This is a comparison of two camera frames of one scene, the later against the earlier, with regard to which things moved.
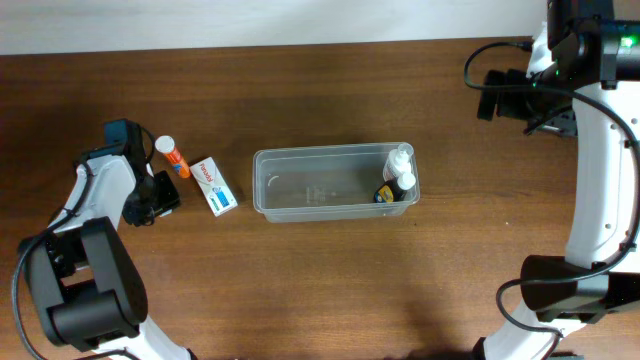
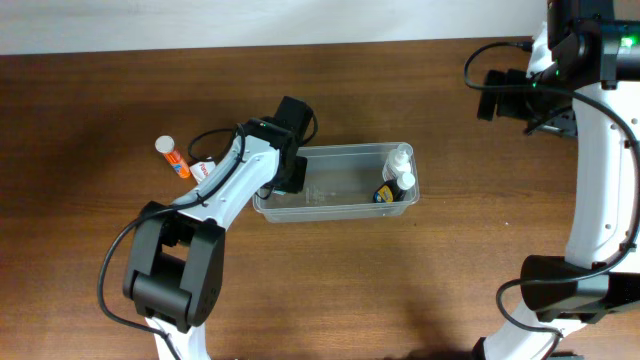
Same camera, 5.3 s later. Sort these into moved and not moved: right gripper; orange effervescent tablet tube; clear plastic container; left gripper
Moved: left gripper
Not moved: clear plastic container; right gripper; orange effervescent tablet tube
